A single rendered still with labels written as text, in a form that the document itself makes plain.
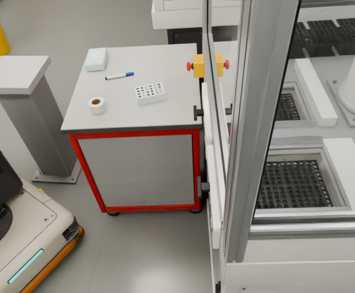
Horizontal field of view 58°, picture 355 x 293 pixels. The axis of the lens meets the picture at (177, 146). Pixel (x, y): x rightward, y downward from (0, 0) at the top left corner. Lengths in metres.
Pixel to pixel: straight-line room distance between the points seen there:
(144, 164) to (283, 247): 0.93
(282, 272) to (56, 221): 1.18
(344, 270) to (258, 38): 0.66
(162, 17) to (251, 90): 1.47
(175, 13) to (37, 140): 1.06
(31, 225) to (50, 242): 0.13
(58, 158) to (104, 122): 0.80
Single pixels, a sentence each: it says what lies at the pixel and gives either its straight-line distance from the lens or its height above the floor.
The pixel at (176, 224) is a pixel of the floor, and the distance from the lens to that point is 1.90.
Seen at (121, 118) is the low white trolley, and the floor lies 0.76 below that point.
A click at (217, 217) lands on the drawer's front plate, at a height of 0.93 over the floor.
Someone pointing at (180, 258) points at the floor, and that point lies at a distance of 1.80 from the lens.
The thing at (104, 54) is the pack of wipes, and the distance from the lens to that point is 1.71.
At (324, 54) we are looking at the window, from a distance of 0.40.
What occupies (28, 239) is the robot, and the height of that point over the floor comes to 0.28.
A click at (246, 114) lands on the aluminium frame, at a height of 1.39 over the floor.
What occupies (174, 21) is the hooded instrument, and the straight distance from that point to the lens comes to 1.83.
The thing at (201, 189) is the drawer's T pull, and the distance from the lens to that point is 0.91.
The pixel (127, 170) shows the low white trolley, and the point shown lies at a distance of 1.57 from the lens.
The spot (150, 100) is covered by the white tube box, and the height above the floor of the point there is 0.78.
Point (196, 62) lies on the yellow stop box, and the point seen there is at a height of 0.91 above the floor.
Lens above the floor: 1.65
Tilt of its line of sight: 47 degrees down
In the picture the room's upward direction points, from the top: 5 degrees counter-clockwise
